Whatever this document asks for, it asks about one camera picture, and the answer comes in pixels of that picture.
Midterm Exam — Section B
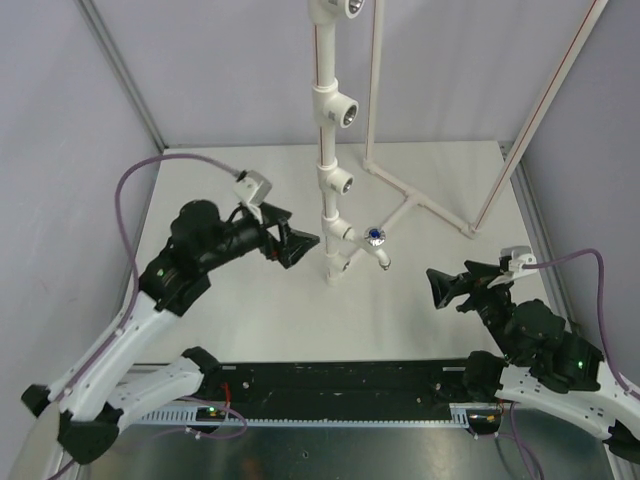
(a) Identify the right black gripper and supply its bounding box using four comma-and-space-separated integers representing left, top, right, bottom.
424, 260, 518, 361

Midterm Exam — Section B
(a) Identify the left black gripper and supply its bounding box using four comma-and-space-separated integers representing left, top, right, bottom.
199, 201, 318, 272

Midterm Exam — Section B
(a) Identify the white PVC pipe frame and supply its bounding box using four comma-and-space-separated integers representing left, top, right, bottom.
304, 0, 607, 289

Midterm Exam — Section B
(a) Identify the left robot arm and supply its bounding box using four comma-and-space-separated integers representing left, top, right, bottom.
21, 200, 320, 465

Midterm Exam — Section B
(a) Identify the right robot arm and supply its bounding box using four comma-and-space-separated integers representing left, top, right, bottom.
426, 250, 639, 463

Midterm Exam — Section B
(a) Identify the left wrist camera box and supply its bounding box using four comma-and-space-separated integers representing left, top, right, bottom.
233, 170, 272, 207

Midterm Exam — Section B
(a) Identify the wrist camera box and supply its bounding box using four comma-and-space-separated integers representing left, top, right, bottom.
500, 245, 537, 278
233, 170, 272, 207

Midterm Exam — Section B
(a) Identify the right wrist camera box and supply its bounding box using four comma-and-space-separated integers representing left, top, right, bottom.
500, 245, 537, 278

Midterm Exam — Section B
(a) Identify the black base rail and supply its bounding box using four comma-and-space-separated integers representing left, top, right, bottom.
128, 360, 523, 419

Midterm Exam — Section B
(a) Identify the aluminium table frame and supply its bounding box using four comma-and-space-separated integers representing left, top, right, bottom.
55, 366, 640, 480

